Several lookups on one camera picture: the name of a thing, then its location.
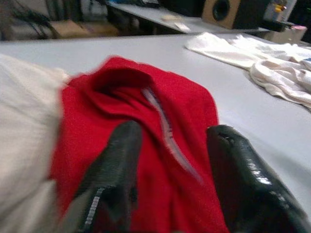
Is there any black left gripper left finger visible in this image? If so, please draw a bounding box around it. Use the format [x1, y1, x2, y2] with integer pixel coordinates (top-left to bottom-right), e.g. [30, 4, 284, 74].
[63, 120, 143, 233]

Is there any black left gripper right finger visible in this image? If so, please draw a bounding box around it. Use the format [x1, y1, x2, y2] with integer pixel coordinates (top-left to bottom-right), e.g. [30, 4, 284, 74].
[205, 124, 311, 233]

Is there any red shirt with triangle print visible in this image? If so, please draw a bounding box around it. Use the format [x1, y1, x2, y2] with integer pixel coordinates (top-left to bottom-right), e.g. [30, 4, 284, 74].
[48, 55, 230, 233]

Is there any cream garment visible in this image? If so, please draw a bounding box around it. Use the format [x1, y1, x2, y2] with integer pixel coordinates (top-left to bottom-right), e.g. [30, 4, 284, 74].
[0, 53, 71, 233]

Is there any cream knit towel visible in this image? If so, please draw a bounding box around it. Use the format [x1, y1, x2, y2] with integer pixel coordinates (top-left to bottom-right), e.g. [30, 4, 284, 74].
[250, 59, 311, 109]

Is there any white knit garment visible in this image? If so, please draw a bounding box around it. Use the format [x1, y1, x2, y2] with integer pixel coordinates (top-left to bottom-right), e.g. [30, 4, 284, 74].
[186, 33, 311, 71]

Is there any brown cardboard box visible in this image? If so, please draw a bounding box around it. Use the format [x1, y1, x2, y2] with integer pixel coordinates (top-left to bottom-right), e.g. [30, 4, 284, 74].
[50, 19, 120, 38]

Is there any grey table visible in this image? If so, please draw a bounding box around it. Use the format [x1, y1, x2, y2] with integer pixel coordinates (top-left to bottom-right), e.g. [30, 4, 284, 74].
[106, 1, 270, 34]

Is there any wooden speaker box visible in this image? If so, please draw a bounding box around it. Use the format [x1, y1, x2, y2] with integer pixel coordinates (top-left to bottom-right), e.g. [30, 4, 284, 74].
[201, 0, 267, 30]

